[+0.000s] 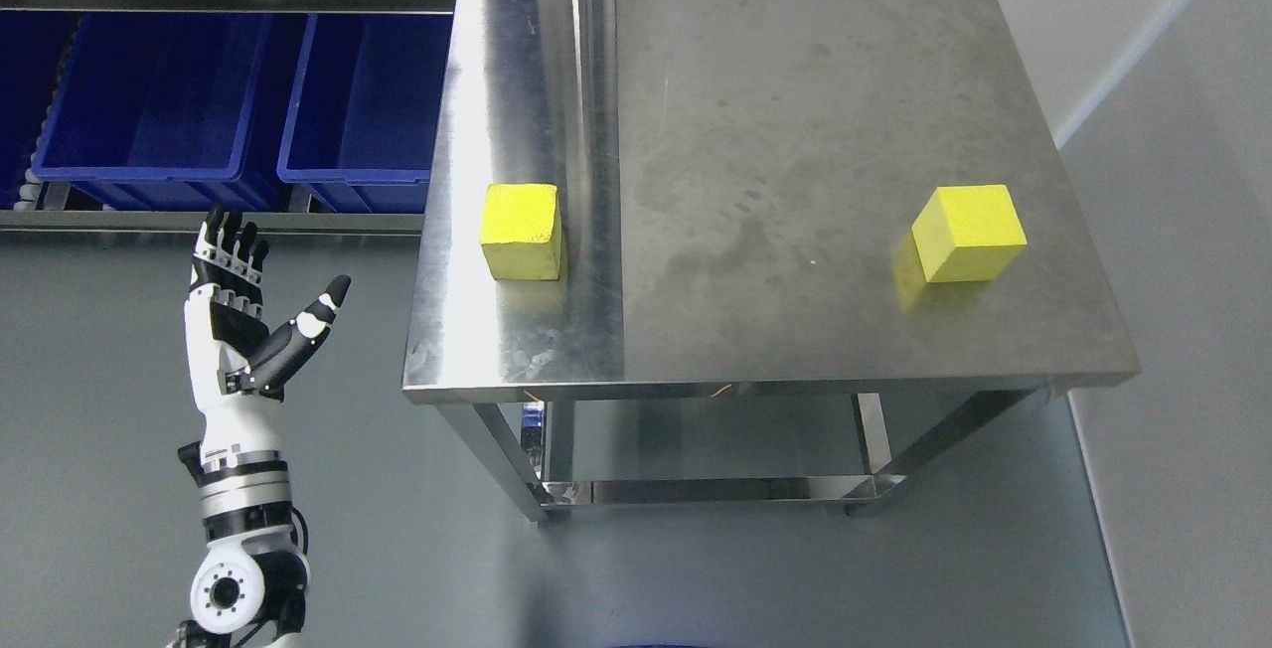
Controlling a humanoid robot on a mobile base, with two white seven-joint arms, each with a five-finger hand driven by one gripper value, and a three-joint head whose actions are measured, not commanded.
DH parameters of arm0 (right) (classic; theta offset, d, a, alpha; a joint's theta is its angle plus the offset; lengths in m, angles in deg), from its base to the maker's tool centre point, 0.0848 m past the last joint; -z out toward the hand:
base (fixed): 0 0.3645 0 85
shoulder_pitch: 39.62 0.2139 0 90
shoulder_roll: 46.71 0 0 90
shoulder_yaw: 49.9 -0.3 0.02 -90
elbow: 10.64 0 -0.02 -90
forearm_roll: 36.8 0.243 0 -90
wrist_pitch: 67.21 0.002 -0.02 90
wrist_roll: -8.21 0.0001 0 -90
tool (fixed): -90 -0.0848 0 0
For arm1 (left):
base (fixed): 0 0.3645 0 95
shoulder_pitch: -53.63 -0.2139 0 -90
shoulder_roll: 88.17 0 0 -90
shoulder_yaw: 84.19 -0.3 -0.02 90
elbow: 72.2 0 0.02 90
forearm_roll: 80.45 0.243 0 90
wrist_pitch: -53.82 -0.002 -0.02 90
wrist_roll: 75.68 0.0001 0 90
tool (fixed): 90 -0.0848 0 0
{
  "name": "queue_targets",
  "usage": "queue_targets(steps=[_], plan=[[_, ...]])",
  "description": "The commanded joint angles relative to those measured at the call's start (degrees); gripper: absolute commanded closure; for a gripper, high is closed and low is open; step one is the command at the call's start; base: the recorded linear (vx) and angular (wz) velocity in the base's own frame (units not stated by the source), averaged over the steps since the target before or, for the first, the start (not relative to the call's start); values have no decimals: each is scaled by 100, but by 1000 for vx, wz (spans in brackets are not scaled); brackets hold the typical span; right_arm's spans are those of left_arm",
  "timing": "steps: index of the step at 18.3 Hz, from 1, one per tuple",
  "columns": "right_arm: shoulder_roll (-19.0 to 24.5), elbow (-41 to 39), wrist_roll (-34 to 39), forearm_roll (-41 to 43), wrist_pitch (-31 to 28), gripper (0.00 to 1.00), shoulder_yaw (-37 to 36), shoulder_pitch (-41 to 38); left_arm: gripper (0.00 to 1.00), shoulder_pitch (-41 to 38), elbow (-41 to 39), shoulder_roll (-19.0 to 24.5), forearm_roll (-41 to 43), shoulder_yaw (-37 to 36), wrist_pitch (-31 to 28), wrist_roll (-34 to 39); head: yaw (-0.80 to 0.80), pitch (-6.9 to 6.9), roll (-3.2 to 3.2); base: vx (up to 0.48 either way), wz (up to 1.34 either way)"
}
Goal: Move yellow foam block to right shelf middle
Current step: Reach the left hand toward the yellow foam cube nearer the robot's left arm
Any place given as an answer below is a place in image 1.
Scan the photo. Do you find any stainless steel table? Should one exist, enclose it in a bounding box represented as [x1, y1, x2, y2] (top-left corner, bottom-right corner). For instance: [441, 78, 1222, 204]
[401, 0, 1138, 522]

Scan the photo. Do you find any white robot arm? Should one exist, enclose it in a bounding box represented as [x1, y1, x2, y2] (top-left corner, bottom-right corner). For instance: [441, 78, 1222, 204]
[169, 440, 312, 647]

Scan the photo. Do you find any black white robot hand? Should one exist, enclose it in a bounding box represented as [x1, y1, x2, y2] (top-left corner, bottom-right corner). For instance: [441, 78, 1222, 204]
[183, 205, 351, 472]

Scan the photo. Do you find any yellow foam block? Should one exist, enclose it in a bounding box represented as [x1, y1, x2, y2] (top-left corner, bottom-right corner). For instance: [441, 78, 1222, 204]
[480, 183, 563, 281]
[909, 183, 1030, 284]

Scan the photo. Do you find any blue plastic bin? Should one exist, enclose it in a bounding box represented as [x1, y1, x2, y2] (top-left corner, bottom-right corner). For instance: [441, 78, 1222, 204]
[32, 11, 307, 213]
[273, 14, 452, 215]

